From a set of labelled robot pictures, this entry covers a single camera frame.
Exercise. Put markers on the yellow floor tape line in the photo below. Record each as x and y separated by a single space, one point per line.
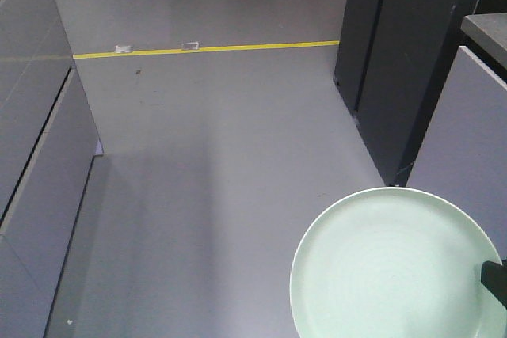
228 48

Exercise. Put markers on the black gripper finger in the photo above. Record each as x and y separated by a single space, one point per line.
494 279

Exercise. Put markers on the light green round plate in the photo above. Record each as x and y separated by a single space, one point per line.
394 262

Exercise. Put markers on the grey left cabinet row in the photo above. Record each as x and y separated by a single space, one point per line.
48 142

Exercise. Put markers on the grey kitchen island cabinet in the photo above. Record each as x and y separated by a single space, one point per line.
463 155

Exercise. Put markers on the dark tall cabinet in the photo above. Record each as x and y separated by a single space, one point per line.
392 62

